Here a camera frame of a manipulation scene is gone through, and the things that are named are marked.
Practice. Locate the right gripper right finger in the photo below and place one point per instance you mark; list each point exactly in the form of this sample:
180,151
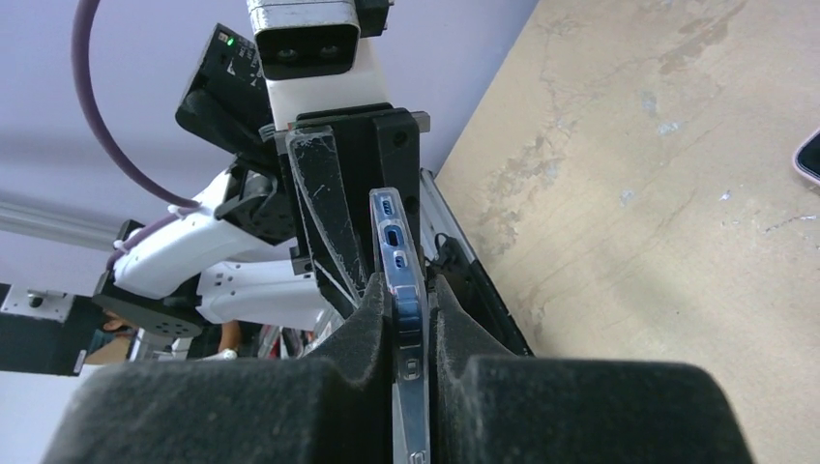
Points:
494,406

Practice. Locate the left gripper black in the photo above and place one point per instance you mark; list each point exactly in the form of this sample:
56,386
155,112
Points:
330,162

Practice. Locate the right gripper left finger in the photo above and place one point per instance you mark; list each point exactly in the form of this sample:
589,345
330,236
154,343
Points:
330,406

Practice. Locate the clear phone case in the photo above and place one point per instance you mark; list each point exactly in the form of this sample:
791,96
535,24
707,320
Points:
416,384

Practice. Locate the pink phone case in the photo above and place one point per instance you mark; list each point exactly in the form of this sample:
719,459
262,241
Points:
806,159

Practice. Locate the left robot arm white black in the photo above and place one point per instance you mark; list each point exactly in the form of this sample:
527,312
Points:
226,255

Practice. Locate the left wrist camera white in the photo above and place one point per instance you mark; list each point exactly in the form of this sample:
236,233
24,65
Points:
318,55

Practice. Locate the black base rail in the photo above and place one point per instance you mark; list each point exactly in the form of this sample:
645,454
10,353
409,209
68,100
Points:
449,252

